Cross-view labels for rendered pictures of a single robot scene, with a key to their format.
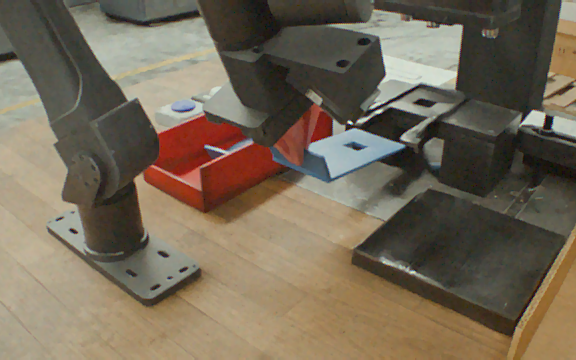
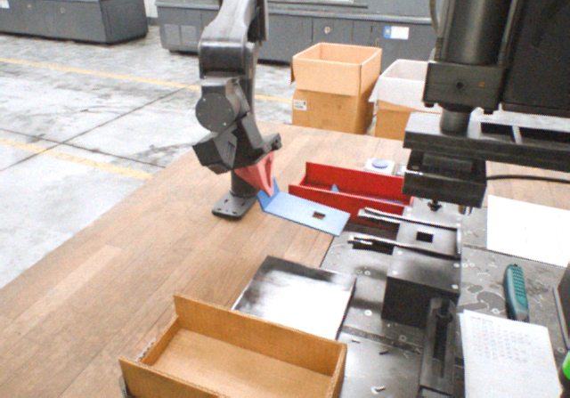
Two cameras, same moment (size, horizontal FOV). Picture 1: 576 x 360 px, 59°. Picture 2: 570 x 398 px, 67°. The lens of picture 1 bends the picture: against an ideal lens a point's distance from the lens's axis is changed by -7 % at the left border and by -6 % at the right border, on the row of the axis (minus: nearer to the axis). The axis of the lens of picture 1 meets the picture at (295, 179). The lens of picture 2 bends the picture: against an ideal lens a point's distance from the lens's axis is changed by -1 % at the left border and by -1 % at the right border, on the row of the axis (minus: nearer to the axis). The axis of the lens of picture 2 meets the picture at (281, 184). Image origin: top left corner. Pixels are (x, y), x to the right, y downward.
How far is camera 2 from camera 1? 0.71 m
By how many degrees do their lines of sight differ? 62
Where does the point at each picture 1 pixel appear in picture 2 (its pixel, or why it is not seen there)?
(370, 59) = (207, 147)
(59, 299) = (207, 192)
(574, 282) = (283, 368)
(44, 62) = not seen: hidden behind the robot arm
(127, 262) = (232, 198)
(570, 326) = (234, 361)
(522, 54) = not seen: outside the picture
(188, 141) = (337, 178)
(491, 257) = (280, 312)
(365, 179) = (364, 255)
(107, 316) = (201, 206)
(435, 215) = (319, 283)
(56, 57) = not seen: hidden behind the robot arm
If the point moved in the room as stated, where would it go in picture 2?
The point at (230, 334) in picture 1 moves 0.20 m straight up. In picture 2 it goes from (201, 238) to (191, 142)
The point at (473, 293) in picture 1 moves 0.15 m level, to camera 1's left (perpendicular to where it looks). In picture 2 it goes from (241, 304) to (222, 247)
